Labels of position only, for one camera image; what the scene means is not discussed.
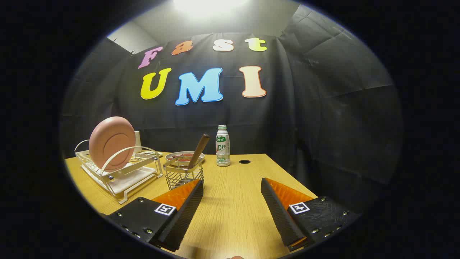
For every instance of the white toaster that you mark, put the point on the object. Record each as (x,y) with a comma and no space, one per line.
(137,142)

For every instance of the pink plate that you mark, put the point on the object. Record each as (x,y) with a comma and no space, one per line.
(111,144)

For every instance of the white green drink bottle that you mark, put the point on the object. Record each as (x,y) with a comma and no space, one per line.
(222,151)

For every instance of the beige round plate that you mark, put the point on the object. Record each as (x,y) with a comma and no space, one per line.
(174,155)

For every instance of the brown sausage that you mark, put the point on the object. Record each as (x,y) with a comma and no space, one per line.
(181,155)
(183,159)

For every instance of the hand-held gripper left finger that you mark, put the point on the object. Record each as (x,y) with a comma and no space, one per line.
(183,216)

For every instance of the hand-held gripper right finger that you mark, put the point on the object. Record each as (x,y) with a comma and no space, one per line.
(282,216)

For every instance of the divided white seed dish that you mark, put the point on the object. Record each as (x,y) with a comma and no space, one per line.
(151,154)

